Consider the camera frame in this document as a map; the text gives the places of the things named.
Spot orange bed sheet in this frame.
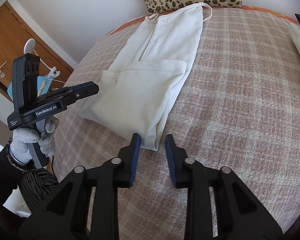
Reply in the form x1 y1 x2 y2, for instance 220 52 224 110
106 4 297 37

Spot beaded bracelets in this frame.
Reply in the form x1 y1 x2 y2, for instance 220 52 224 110
5 144 34 172

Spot white camisole top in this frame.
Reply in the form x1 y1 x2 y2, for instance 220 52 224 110
79 2 213 152

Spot black pleated fabric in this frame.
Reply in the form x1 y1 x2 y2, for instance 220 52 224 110
19 167 59 210

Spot wooden door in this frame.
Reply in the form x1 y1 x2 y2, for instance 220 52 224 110
0 0 74 88

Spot light blue table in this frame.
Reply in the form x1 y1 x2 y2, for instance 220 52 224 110
7 74 53 103

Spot white clip desk lamp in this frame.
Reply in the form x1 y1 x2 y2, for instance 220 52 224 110
24 38 60 80

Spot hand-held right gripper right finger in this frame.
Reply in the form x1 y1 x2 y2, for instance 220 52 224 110
164 134 283 240

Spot person's left hand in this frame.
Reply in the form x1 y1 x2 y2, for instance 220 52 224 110
9 116 60 164

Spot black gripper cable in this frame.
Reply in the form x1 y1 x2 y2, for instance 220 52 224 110
49 155 57 177

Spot pink checked blanket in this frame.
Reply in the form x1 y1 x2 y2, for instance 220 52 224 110
50 6 300 240

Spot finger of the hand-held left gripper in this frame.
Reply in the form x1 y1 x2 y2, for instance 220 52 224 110
41 81 97 97
37 84 100 103

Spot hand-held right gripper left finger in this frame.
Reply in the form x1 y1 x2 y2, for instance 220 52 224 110
19 133 142 240

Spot person's left forearm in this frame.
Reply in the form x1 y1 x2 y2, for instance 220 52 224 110
0 144 23 207

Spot white folded cloth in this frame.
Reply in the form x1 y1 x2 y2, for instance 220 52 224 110
287 22 300 63

